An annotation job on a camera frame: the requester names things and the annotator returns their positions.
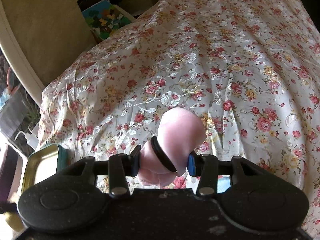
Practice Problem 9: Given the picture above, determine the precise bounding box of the floral tablecloth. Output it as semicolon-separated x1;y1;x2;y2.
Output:
39;0;319;238

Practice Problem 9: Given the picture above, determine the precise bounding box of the colourful picture book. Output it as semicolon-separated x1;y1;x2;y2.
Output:
82;0;136;42

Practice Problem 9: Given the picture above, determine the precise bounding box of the gold metal tray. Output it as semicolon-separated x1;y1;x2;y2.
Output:
21;144;68;193

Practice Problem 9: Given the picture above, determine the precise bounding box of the white squeeze bottle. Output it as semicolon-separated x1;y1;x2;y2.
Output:
15;131;39;150

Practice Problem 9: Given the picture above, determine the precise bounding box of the pink cloth with band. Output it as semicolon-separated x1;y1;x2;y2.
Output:
138;107;206;187

